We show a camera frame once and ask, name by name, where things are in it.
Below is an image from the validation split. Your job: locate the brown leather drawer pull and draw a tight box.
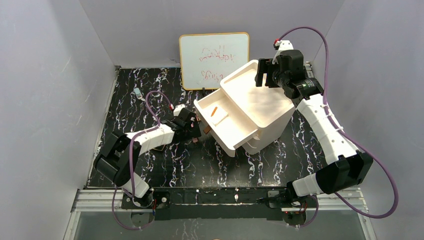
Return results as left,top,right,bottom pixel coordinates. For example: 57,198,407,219
203,125,212,135

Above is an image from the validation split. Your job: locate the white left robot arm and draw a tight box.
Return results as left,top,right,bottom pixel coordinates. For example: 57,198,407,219
93,104,202,199

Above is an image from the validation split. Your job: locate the yellow framed whiteboard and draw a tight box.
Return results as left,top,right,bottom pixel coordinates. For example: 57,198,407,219
179,32,250,91

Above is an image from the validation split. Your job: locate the white top drawer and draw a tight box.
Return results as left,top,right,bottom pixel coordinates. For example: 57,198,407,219
193,89,259,157

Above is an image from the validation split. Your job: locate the black gold compact case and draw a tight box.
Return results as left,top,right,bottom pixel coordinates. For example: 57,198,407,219
153,144,167,152

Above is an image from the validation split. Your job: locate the white square makeup palette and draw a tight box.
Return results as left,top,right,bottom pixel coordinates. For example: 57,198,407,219
210,105,229,126

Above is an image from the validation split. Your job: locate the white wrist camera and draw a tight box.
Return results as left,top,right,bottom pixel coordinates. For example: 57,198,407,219
169,104,186,117
273,39,294,54

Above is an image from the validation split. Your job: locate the small light blue eraser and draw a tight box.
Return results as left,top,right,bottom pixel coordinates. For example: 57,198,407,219
133,87,144,100

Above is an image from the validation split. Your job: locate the aluminium rail frame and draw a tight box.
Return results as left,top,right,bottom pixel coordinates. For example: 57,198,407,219
64,187,376,240

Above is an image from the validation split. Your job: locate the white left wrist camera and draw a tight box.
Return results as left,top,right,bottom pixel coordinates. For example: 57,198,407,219
169,104,186,117

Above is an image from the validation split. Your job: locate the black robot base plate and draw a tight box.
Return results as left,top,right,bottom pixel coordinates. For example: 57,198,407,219
121,187,317,226

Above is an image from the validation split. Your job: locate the white drawer organizer box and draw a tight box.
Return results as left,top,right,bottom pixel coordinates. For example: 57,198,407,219
220,60,295,155

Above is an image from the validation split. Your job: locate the pink rectangular makeup stick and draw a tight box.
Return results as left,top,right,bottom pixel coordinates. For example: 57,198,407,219
190,123,201,143

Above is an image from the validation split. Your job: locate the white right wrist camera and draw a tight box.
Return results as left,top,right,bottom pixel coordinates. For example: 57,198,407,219
273,39,294,54

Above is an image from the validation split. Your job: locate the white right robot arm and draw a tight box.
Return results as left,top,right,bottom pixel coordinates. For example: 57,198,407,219
255,49,374,202

